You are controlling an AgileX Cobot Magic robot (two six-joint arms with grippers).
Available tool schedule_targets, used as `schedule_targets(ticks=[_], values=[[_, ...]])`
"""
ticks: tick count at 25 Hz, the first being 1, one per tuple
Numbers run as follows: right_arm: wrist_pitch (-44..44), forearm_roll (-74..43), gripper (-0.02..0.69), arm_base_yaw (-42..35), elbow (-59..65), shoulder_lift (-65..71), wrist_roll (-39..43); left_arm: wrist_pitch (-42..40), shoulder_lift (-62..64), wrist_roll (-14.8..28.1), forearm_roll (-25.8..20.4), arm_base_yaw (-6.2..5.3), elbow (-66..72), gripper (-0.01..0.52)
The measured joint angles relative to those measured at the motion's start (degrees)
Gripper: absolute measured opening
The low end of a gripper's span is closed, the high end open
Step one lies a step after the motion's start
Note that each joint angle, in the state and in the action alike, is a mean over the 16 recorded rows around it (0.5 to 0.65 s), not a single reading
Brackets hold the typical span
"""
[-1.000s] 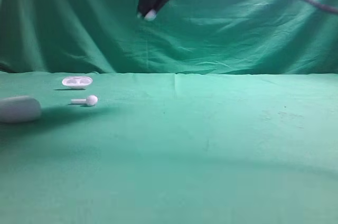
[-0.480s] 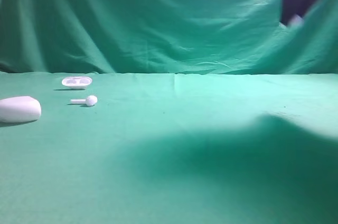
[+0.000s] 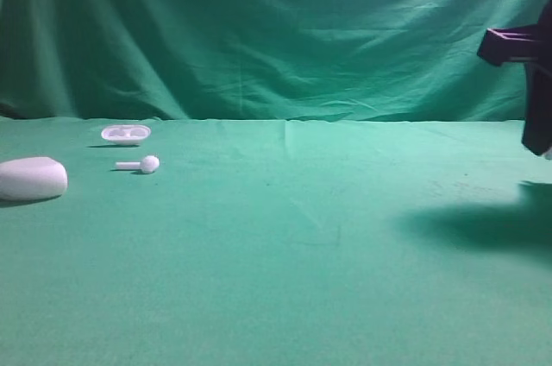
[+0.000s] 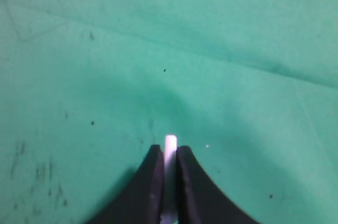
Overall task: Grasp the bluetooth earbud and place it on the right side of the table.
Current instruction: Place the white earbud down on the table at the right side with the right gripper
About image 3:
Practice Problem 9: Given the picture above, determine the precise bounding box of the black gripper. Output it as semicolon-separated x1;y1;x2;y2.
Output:
477;0;551;156

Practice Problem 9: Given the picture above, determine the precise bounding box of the white earbud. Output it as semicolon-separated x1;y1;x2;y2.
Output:
543;149;552;161
115;155;160;174

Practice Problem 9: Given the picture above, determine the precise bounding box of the white earbud case lid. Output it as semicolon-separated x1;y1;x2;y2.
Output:
101;124;152;146

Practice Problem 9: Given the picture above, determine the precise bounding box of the green table cloth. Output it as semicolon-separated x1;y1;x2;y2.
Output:
1;118;551;365

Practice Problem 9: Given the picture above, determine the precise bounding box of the green backdrop cloth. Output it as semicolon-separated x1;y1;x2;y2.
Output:
1;0;546;122

